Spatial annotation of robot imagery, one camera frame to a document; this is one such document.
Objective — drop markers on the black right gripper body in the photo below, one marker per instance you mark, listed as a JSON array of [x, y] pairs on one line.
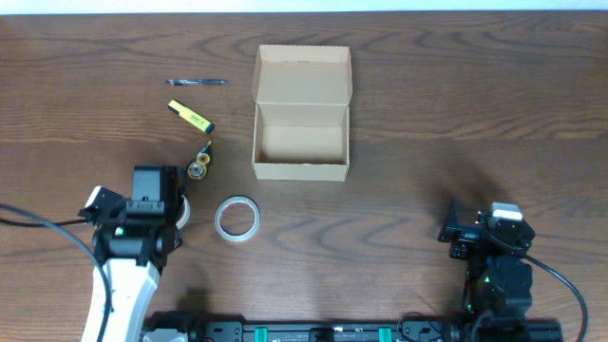
[[463, 245]]

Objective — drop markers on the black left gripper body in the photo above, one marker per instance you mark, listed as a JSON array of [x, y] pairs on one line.
[[179, 202]]

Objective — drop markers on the clear tape roll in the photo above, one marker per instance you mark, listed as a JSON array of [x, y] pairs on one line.
[[237, 219], [185, 213]]

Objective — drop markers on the yellow correction tape dispenser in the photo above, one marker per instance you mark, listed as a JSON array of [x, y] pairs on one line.
[[198, 168]]

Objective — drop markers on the brown cardboard box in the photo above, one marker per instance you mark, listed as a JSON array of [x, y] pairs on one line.
[[302, 119]]

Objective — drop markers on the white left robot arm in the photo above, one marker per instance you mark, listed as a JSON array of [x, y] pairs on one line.
[[131, 243]]

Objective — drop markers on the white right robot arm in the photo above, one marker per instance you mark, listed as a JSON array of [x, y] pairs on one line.
[[498, 283]]

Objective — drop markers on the yellow highlighter marker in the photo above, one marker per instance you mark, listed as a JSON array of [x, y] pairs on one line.
[[191, 116]]

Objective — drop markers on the black ballpoint pen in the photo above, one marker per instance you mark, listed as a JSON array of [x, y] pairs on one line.
[[195, 82]]

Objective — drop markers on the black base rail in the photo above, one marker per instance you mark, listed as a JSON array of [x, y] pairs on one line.
[[410, 328]]

